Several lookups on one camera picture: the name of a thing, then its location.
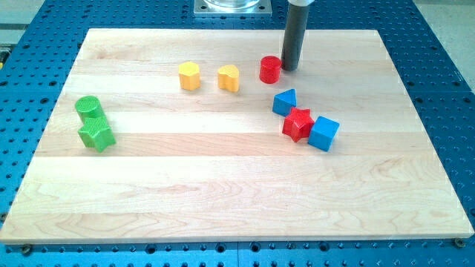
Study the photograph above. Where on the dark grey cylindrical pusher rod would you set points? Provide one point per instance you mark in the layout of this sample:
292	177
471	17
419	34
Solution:
296	24

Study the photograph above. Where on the blue cube block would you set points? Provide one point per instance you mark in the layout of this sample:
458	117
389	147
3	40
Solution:
323	133

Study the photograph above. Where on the green star block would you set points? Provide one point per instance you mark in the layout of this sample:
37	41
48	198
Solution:
96	133

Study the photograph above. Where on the yellow heart block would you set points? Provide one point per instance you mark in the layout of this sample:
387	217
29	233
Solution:
228	78

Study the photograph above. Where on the blue triangle block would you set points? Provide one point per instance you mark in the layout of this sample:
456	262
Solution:
283	102

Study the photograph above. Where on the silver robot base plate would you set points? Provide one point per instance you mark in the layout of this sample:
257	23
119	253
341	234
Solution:
232	7

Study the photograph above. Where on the green cylinder block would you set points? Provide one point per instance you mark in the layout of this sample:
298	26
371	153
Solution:
89	107

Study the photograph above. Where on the yellow hexagon block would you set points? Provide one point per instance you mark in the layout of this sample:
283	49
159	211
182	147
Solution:
189	74

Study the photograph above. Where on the red cylinder block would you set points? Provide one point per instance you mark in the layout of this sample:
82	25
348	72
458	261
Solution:
270	69

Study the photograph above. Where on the light wooden board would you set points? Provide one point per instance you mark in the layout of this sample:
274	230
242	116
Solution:
213	165

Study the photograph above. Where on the red star block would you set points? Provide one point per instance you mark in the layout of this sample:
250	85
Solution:
298	124

